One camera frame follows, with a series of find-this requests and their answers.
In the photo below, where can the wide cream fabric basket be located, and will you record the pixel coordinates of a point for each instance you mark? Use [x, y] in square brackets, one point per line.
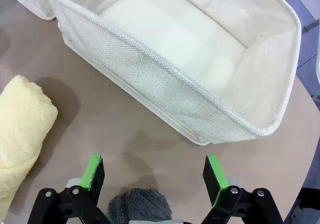
[37, 2]

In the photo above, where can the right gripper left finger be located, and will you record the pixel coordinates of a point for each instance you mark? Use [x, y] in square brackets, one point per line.
[75, 201]

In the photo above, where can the yellow towel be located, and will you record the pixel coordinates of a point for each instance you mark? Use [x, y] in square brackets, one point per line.
[22, 124]

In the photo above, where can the small cream fabric basket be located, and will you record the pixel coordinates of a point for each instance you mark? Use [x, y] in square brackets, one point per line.
[155, 67]

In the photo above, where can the grey towel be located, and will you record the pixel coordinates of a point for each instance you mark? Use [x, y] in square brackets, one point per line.
[142, 204]

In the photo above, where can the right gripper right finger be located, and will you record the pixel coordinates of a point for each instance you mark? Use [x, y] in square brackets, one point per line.
[232, 204]

